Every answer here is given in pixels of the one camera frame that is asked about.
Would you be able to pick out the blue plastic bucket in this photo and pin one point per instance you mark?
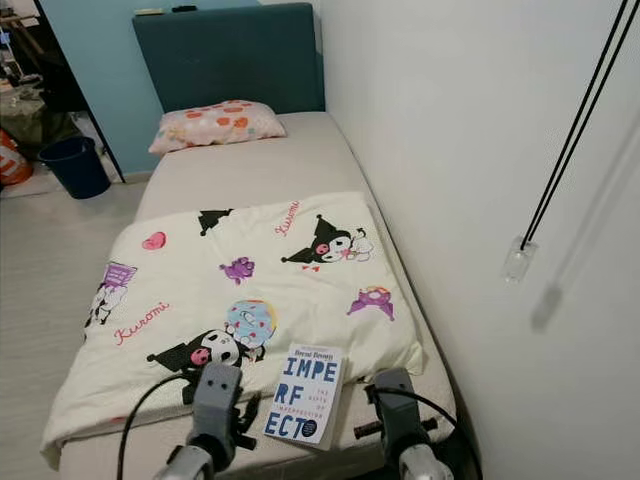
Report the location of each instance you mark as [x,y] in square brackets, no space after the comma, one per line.
[75,170]

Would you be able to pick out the bed with white sheet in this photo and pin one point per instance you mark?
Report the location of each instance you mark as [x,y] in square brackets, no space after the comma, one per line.
[260,165]

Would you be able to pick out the cream cartoon-print comforter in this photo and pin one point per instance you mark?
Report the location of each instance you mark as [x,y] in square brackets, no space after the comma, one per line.
[190,280]

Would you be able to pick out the pink orange-patterned pillow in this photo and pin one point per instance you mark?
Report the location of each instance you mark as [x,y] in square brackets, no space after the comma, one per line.
[218,125]

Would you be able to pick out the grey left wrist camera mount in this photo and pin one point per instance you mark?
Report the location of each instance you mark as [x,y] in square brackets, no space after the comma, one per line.
[216,400]

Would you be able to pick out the small black flat object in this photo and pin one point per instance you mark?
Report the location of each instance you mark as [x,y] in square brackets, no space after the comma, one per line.
[185,9]

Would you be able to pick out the thin grey hanging rod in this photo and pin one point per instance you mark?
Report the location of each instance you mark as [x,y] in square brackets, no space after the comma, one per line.
[575,125]

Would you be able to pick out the white book blue lettering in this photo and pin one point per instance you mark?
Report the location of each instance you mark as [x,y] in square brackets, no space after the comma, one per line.
[303,395]

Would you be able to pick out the blue upholstered headboard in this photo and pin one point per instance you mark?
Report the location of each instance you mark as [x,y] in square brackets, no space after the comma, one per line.
[230,55]

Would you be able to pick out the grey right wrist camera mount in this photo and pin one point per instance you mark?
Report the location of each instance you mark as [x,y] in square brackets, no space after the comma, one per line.
[398,405]

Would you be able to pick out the black door frame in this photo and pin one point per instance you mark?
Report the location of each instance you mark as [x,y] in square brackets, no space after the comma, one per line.
[80,95]

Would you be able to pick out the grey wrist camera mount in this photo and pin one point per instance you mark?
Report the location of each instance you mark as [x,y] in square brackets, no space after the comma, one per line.
[398,405]
[216,400]

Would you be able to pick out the khaki cloth sack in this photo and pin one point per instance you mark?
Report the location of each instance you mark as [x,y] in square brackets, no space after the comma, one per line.
[20,120]

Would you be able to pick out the small white flat object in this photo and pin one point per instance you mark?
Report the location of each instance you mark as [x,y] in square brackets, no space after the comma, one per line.
[149,12]

